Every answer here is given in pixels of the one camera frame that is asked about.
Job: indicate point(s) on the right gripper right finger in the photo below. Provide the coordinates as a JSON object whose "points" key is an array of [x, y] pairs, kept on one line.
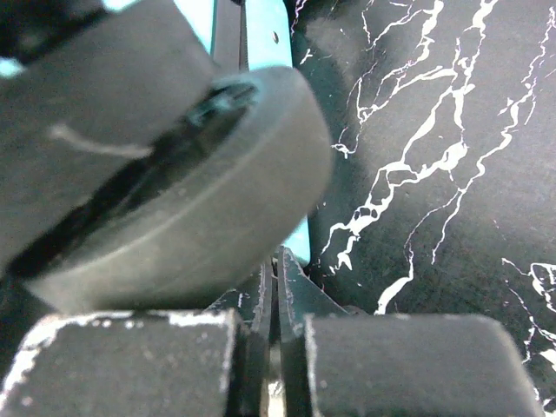
{"points": [[339, 364]]}

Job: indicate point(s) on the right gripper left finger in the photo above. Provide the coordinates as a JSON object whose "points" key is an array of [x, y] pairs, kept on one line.
{"points": [[123, 363]]}

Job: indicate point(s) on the pink and teal kids suitcase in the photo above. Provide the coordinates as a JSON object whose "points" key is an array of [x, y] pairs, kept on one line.
{"points": [[152, 152]]}

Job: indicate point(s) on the black marble pattern mat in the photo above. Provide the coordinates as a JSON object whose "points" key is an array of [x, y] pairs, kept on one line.
{"points": [[442, 199]]}

